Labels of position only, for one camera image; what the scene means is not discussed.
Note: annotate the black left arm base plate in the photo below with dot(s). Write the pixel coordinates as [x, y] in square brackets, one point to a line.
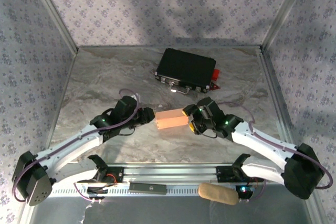
[115, 175]

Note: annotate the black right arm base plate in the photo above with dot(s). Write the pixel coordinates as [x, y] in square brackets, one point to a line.
[223, 174]

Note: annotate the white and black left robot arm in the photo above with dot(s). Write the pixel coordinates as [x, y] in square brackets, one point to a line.
[73, 145]

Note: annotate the black hard carrying case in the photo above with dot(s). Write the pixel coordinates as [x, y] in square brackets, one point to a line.
[186, 68]

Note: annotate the brown cardboard paper box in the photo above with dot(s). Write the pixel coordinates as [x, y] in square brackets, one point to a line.
[170, 120]

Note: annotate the tan foam roll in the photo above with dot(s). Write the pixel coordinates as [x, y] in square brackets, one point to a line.
[218, 193]

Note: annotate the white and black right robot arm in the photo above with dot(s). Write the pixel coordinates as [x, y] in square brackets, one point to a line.
[262, 142]

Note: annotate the black rectangular device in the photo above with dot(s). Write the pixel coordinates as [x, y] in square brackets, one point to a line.
[148, 188]

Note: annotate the aluminium side rail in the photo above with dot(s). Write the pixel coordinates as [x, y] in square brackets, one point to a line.
[273, 90]

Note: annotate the aluminium corner post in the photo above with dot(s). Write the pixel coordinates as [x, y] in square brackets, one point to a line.
[286, 11]
[52, 11]

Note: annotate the aluminium frame rail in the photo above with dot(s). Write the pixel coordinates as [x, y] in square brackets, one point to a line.
[170, 172]

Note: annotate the black controller board with LED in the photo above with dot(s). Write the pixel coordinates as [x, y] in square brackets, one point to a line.
[244, 191]

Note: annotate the red triangle piece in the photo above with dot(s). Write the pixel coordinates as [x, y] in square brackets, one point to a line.
[214, 87]

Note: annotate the red plastic block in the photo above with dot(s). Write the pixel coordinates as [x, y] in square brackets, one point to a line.
[216, 74]

